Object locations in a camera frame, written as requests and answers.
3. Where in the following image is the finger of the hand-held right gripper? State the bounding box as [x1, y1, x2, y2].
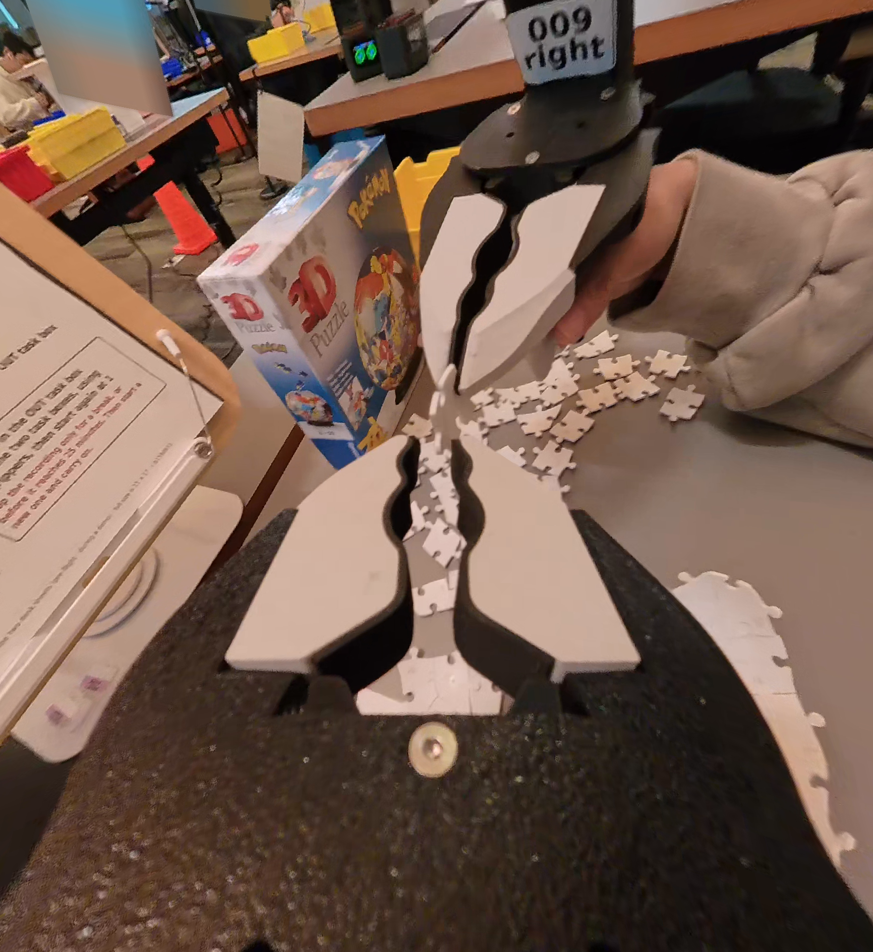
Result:
[419, 192, 512, 388]
[455, 183, 608, 394]

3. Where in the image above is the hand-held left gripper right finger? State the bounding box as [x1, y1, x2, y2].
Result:
[450, 435, 642, 700]

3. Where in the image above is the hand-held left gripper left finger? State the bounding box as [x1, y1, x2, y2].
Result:
[224, 435, 418, 693]

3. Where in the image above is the single white puzzle piece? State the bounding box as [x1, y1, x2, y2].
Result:
[430, 363, 460, 447]

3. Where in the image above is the pile of white puzzle pieces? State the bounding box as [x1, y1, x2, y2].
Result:
[399, 329, 707, 620]

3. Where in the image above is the assembled curved puzzle shell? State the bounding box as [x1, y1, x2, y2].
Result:
[354, 571, 857, 867]

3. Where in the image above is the person's right forearm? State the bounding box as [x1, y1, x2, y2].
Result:
[606, 149, 873, 456]

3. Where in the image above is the white paper with ball diagrams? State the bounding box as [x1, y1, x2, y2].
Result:
[12, 487, 245, 763]

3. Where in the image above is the colourful puzzle box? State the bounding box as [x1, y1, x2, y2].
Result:
[197, 135, 427, 471]

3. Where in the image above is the person's right hand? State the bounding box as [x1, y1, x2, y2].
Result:
[554, 158, 699, 351]

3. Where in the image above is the yellow plastic crate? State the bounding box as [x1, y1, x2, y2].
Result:
[394, 147, 461, 263]

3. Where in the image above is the long wooden table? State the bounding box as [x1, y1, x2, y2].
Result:
[304, 0, 873, 138]

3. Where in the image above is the black device with green display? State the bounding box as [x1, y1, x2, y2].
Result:
[338, 0, 382, 83]

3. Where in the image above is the black office chair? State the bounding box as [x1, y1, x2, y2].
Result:
[659, 67, 873, 159]

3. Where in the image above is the hanging white paper tag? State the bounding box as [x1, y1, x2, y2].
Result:
[256, 91, 305, 184]

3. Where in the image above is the orange traffic cone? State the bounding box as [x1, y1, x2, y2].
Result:
[152, 180, 219, 255]

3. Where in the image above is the printed instruction sheet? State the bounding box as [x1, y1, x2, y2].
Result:
[0, 212, 225, 737]

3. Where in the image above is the small yellow bin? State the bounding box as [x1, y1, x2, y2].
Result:
[246, 26, 308, 64]

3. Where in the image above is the wooden work table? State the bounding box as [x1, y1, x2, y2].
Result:
[31, 88, 238, 250]

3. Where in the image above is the wooden board stand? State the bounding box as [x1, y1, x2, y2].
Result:
[0, 160, 242, 797]

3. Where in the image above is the stack of yellow bins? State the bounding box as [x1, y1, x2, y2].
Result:
[27, 108, 126, 181]

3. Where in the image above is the red plastic bin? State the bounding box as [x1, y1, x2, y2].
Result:
[0, 145, 55, 202]

